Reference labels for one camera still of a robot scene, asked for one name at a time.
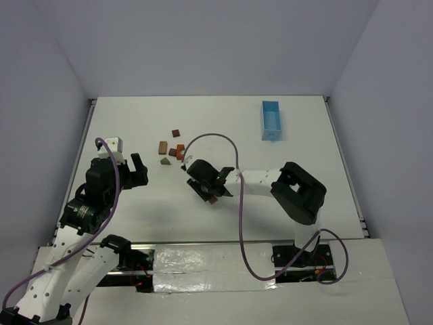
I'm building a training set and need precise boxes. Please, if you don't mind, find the light brown rectangular block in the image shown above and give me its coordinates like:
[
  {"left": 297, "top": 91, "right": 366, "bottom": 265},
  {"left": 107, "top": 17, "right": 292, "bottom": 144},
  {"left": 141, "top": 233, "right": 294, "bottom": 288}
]
[{"left": 158, "top": 141, "right": 168, "bottom": 155}]

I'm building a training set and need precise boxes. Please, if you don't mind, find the blue rectangular box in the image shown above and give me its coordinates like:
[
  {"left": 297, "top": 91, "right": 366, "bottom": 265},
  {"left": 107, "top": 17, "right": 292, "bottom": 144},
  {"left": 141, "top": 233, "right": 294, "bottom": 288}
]
[{"left": 260, "top": 101, "right": 281, "bottom": 142}]

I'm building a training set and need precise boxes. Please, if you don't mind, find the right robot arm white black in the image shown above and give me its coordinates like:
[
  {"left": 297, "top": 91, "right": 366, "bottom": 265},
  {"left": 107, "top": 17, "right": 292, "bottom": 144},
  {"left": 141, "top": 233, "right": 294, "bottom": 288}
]
[{"left": 181, "top": 157, "right": 327, "bottom": 253}]

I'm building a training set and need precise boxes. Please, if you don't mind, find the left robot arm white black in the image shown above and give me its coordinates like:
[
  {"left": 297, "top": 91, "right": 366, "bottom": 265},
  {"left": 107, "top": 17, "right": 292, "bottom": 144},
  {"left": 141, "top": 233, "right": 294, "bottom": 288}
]
[{"left": 1, "top": 153, "right": 148, "bottom": 324}]

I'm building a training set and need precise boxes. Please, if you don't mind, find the green triangular block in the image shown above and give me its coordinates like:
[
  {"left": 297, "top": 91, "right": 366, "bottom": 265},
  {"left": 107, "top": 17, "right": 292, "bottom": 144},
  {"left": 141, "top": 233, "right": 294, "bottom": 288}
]
[{"left": 160, "top": 157, "right": 171, "bottom": 165}]

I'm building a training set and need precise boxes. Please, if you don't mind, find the red brown square block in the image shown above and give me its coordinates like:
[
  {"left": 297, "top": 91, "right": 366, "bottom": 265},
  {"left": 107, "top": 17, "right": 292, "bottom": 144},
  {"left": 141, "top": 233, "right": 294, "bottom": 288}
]
[{"left": 168, "top": 148, "right": 177, "bottom": 156}]

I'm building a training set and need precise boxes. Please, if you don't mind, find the orange arch block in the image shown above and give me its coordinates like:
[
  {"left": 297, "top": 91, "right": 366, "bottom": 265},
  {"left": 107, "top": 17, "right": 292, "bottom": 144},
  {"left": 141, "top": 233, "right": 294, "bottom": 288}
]
[{"left": 176, "top": 144, "right": 185, "bottom": 160}]

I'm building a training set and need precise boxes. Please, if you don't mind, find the silver tape patch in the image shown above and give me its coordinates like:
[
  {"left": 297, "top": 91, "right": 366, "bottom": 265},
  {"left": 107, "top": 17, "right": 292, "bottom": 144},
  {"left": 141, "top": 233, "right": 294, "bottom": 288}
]
[{"left": 152, "top": 244, "right": 277, "bottom": 293}]

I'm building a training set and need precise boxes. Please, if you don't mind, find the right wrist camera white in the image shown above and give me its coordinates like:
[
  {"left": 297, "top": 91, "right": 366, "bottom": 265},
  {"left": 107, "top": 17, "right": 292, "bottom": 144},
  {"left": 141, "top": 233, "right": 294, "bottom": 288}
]
[{"left": 181, "top": 155, "right": 194, "bottom": 171}]

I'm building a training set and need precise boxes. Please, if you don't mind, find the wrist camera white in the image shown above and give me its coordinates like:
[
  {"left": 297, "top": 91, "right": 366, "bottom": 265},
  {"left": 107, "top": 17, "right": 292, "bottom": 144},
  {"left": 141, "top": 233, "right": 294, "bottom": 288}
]
[
  {"left": 95, "top": 137, "right": 124, "bottom": 164},
  {"left": 181, "top": 155, "right": 194, "bottom": 171}
]

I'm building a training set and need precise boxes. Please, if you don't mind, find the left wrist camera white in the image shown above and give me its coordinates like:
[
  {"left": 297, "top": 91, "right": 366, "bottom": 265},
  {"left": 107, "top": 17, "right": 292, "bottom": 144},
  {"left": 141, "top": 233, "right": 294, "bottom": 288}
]
[{"left": 95, "top": 137, "right": 124, "bottom": 164}]

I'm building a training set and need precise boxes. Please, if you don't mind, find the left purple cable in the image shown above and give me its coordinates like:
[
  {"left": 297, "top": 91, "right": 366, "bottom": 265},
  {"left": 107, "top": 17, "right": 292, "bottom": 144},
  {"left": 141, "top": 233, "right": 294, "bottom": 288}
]
[{"left": 1, "top": 137, "right": 121, "bottom": 324}]

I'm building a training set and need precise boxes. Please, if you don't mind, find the purple cable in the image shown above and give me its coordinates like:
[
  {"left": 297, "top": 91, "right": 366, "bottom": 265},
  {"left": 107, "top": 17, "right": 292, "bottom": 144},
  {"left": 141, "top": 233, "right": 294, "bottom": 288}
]
[
  {"left": 182, "top": 133, "right": 350, "bottom": 284},
  {"left": 1, "top": 137, "right": 121, "bottom": 324}
]

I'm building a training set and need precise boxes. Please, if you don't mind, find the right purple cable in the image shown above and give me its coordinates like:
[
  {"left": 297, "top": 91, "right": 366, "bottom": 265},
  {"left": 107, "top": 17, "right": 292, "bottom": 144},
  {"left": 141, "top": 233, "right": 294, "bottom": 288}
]
[{"left": 182, "top": 133, "right": 350, "bottom": 284}]

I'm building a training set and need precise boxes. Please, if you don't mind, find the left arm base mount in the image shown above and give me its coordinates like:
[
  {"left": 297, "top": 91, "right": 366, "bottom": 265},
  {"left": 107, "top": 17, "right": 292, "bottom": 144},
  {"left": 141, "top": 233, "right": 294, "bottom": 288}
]
[{"left": 97, "top": 249, "right": 155, "bottom": 293}]

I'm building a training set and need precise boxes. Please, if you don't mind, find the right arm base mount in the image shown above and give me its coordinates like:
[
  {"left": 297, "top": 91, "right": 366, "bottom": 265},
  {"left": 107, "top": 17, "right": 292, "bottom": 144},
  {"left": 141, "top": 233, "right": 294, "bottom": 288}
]
[{"left": 271, "top": 244, "right": 336, "bottom": 284}]

